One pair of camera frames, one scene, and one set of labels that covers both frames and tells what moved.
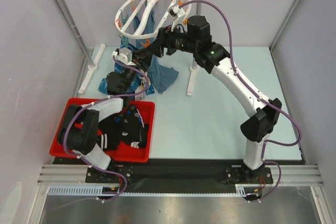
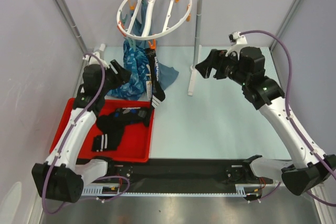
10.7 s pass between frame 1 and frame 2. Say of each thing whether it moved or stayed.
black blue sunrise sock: moved
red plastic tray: stayed
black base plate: stayed
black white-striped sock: stayed
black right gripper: moved
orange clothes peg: moved
